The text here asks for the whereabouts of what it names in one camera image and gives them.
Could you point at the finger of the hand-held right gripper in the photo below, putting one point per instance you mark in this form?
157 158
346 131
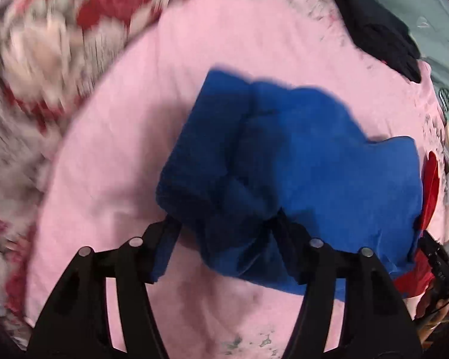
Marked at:
439 265

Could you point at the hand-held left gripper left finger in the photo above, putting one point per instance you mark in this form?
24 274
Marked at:
164 258

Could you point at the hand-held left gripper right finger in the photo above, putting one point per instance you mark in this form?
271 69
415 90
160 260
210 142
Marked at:
303 265

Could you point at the blue and red pants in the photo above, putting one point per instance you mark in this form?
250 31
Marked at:
303 149

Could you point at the folded black pants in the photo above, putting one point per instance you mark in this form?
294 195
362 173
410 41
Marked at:
378 26

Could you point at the person's right hand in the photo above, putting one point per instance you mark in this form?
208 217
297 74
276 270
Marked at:
428 303

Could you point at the pink floral bedsheet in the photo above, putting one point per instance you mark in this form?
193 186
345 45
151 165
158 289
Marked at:
134 138

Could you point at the teal heart-print sheet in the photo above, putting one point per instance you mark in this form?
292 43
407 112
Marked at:
439 26

